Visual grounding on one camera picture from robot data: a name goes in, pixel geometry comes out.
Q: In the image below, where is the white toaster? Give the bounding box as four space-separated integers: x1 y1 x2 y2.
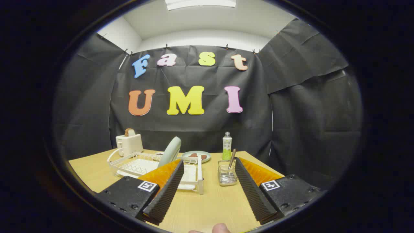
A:
116 133 144 157

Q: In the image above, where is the white wire dish rack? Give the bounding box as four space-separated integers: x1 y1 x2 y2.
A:
107 148 204 195

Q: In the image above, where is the metal spoon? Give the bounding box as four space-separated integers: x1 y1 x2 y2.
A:
222 149 237 182

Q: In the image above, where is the white toaster cable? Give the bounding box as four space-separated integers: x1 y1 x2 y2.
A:
107 148 125 164

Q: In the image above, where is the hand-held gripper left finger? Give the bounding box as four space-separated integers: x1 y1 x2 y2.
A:
96 159 185 226

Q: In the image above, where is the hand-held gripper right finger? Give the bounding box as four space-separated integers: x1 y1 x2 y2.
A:
234 157 327 225

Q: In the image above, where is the metal wire basket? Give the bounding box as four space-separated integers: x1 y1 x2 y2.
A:
218 160 238 186

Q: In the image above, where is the green tea bottle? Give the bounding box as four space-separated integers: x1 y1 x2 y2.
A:
222 132 233 161

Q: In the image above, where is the small plate with food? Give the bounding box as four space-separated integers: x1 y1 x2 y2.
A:
182 150 211 163

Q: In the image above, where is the pale green plate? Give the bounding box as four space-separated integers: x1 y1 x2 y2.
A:
158 136 182 167

